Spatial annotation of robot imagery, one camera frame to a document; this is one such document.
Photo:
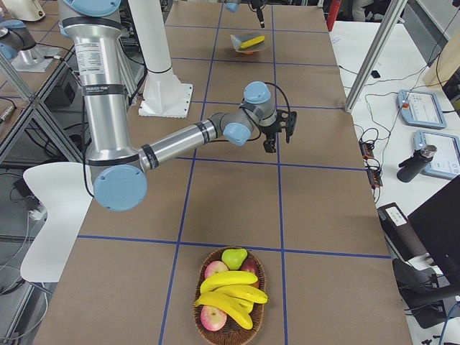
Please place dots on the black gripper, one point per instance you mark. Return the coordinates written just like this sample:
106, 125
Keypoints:
257, 9
272, 131

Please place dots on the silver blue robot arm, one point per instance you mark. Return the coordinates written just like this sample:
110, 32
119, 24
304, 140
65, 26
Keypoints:
118, 168
233, 5

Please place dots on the grey square plate orange rim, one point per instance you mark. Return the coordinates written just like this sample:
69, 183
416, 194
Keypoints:
237, 39

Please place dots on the brown wicker fruit basket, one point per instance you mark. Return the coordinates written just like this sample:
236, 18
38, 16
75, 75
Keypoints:
232, 332

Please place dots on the red cylinder tube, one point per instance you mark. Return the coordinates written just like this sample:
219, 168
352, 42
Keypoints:
333, 12

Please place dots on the orange circuit board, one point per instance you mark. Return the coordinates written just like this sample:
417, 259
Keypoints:
371, 164

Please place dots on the green pear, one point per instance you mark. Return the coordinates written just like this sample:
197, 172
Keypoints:
234, 258

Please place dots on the dark red mango fruit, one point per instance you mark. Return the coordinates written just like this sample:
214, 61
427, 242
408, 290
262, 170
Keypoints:
250, 265

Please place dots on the small black puck device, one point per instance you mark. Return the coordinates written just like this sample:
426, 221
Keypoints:
375, 73

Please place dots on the pink apple back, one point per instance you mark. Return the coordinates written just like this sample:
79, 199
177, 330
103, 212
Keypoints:
214, 267

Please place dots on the pink apple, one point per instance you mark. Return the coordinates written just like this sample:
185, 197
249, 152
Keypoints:
212, 318
214, 267

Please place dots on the black water bottle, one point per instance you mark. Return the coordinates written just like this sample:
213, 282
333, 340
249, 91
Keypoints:
412, 166

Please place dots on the black box white label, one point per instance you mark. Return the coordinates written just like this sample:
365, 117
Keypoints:
400, 233

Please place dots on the upper blue teach pendant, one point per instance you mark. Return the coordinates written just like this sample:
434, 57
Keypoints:
420, 109

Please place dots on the blue teach pendant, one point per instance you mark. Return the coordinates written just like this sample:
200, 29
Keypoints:
445, 163
420, 109

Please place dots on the lower blue teach pendant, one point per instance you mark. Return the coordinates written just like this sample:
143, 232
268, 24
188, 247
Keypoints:
445, 163

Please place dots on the pink apple front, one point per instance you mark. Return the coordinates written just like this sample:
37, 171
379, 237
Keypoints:
212, 318

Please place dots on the black monitor screen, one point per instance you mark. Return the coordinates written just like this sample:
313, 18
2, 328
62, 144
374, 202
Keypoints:
436, 223

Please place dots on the white curved chair panel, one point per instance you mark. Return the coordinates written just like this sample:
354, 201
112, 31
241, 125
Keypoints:
60, 188

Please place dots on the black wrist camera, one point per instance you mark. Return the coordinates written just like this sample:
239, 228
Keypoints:
286, 121

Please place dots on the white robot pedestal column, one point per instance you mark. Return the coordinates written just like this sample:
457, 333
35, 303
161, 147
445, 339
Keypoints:
163, 94

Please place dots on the aluminium frame post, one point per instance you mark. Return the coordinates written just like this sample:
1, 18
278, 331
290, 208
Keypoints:
383, 33

